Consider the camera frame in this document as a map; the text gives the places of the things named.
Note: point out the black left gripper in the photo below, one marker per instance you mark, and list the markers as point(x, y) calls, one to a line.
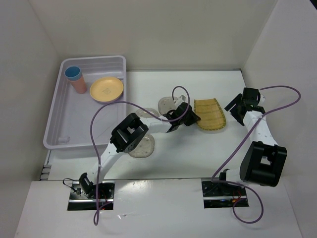
point(193, 118)

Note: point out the yellow plastic plate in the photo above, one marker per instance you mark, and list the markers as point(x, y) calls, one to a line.
point(106, 88)

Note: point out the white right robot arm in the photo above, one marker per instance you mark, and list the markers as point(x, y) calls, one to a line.
point(265, 159)

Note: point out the translucent plastic bin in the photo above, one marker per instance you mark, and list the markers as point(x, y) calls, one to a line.
point(71, 113)

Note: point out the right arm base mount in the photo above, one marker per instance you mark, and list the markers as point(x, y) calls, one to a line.
point(222, 195)

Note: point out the clear glass dish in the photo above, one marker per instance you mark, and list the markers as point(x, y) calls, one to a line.
point(145, 148)
point(168, 104)
point(147, 113)

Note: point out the purple plastic plate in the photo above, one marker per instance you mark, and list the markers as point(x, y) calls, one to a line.
point(108, 101)

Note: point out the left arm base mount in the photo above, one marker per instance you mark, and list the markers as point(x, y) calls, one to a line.
point(79, 200)

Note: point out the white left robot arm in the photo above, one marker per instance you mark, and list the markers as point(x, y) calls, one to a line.
point(126, 136)

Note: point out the woven bamboo tray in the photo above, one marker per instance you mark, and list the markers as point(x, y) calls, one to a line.
point(211, 114)

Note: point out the blue plastic cup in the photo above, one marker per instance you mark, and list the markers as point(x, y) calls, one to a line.
point(73, 73)

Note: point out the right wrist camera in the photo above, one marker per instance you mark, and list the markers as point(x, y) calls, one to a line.
point(261, 98)

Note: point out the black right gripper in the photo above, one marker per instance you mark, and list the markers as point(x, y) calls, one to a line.
point(237, 100)

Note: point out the pink plastic cup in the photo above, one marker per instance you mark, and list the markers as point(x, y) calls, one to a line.
point(78, 84)

